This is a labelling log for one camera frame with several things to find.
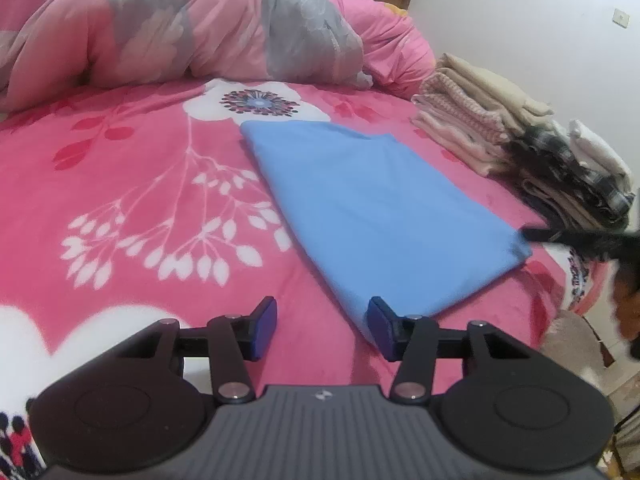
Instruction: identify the pink floral fleece blanket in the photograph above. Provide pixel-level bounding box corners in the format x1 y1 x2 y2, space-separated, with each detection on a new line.
0 77 611 476

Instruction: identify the blue t-shirt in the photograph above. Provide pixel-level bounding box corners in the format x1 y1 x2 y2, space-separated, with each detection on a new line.
240 121 533 348

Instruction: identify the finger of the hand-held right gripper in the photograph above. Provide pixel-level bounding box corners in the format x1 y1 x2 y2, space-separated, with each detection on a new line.
521 226 640 262

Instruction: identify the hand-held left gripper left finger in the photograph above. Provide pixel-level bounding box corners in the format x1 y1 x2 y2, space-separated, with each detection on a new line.
117 296 278 405

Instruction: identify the pink grey floral quilt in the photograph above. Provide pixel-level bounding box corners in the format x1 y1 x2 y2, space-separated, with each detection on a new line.
0 0 436 113

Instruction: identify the beige folded cloth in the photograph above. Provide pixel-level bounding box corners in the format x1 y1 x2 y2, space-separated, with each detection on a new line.
436 52 555 131

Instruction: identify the white folded cloth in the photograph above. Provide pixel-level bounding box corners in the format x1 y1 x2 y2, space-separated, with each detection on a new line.
567 119 635 183

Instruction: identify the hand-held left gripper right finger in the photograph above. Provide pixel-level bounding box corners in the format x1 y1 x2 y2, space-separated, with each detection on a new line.
368 296 526 405

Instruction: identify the dark patterned folded cloth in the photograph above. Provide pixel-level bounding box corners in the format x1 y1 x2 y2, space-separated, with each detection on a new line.
502 120 632 233

